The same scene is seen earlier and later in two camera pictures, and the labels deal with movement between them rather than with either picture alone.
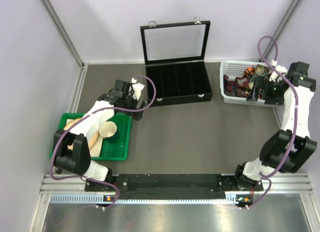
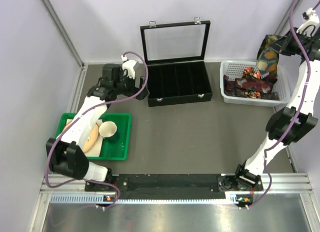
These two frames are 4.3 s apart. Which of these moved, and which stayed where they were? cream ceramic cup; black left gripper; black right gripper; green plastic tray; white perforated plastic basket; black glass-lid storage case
Moved: black left gripper; black right gripper
Stayed: black glass-lid storage case; green plastic tray; cream ceramic cup; white perforated plastic basket
